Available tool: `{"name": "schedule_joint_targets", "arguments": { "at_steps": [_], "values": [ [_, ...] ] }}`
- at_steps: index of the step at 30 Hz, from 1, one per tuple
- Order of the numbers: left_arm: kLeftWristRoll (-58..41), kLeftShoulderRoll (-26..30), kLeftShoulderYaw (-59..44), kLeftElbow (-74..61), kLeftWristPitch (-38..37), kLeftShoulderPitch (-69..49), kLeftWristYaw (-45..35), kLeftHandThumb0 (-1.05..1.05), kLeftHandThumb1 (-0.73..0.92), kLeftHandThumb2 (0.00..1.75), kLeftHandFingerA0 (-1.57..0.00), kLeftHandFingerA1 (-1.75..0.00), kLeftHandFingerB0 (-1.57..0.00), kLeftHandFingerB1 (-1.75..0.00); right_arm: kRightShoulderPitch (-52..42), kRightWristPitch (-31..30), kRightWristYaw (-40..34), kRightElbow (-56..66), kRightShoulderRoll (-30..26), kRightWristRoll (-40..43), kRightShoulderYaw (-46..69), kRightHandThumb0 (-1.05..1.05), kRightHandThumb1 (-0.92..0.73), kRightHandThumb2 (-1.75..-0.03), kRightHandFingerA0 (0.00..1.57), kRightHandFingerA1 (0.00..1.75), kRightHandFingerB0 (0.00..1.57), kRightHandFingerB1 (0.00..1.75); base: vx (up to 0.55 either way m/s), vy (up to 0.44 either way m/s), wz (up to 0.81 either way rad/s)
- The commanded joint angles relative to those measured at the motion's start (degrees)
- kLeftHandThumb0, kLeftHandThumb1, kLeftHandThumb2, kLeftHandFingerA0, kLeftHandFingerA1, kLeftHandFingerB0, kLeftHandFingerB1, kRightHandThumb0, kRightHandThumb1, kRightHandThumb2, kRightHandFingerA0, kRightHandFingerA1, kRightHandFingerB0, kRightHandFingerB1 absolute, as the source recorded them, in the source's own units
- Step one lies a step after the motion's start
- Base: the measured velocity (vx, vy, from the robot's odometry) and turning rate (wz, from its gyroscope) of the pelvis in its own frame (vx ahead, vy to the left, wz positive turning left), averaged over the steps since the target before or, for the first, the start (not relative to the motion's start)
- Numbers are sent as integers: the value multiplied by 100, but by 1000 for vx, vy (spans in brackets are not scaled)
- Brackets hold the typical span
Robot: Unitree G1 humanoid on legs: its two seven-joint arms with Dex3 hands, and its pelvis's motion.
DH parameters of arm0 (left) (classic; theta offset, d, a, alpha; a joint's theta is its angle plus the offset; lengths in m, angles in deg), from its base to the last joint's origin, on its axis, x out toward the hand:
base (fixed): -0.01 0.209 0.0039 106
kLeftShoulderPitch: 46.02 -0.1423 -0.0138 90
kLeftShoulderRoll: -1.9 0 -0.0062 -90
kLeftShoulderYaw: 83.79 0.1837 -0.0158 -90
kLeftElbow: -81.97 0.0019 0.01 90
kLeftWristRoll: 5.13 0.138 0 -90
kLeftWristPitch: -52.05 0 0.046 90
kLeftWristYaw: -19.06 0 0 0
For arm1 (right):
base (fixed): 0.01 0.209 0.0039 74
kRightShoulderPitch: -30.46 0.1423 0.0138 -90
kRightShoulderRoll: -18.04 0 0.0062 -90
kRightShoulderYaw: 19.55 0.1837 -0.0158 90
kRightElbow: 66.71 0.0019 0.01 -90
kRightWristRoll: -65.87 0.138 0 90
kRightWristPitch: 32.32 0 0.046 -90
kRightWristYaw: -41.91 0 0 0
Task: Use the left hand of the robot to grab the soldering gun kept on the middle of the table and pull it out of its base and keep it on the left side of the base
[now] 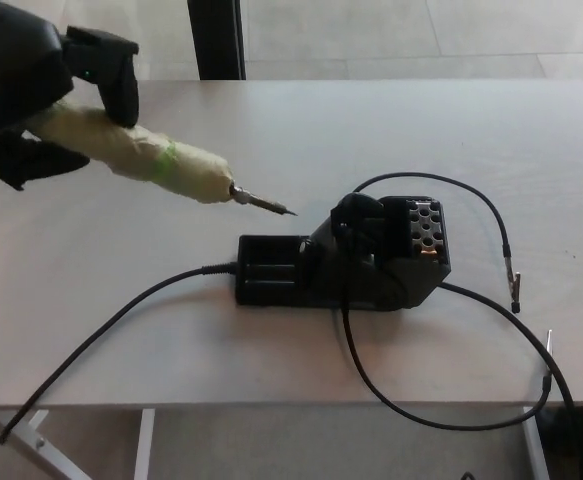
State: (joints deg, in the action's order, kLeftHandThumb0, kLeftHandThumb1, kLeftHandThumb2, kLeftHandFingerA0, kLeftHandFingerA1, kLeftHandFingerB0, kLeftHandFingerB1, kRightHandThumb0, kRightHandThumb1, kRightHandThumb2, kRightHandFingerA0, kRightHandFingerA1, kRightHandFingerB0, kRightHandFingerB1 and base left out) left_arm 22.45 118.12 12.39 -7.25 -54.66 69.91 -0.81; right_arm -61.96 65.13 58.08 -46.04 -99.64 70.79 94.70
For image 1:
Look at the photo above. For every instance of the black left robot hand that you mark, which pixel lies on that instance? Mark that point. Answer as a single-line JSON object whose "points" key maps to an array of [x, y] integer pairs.
{"points": [[16, 55]]}

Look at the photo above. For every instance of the tape-wrapped soldering iron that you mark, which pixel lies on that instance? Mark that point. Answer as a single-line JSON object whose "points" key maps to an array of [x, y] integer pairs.
{"points": [[181, 165]]}

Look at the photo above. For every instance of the black soldering iron stand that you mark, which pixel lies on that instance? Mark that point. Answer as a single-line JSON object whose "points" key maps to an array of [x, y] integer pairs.
{"points": [[276, 280]]}

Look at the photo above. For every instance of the black vertical pillar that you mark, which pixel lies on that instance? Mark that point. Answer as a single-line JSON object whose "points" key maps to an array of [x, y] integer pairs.
{"points": [[218, 40]]}

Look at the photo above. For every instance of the white diagonal table brace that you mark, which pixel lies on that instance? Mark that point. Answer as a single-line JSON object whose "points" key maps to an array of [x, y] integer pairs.
{"points": [[31, 442]]}

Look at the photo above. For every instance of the white vertical table leg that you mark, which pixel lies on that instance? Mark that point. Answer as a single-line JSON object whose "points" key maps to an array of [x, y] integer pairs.
{"points": [[144, 445], [535, 450]]}

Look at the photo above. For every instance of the dark object under table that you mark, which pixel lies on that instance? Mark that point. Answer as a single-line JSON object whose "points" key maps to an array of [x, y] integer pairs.
{"points": [[556, 440]]}

